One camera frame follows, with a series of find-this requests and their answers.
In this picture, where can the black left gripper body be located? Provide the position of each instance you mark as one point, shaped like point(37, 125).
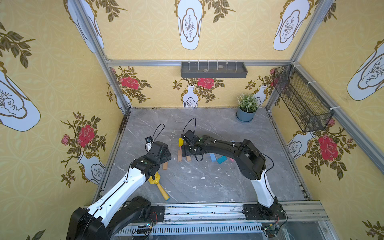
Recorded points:
point(163, 153)

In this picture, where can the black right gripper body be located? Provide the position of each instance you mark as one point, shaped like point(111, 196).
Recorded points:
point(187, 148)

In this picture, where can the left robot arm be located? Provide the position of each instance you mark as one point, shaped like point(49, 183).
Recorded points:
point(108, 215)

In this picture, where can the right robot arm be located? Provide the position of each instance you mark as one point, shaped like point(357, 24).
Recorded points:
point(251, 162)

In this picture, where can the light blue long block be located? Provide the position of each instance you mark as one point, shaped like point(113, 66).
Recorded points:
point(213, 157)

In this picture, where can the yellow toy shovel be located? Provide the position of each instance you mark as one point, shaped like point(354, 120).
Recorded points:
point(155, 180)

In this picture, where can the teal block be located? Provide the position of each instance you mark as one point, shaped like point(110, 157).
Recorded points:
point(221, 159)

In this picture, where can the blue plant pot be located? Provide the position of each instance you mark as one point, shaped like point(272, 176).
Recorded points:
point(245, 117)

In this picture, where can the green artificial plant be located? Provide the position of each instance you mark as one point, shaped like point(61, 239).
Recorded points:
point(247, 103)

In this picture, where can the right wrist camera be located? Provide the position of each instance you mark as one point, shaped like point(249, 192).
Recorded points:
point(190, 138)

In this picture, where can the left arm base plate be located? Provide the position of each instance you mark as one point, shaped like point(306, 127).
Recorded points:
point(155, 214)

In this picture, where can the aluminium rail frame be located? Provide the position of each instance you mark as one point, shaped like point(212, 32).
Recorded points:
point(306, 220)

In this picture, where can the grey wall shelf tray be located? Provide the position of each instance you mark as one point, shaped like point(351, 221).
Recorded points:
point(213, 69)

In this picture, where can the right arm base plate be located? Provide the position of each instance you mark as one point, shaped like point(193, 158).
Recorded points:
point(260, 212)

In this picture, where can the black wire mesh basket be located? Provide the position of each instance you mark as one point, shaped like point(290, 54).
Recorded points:
point(308, 108)

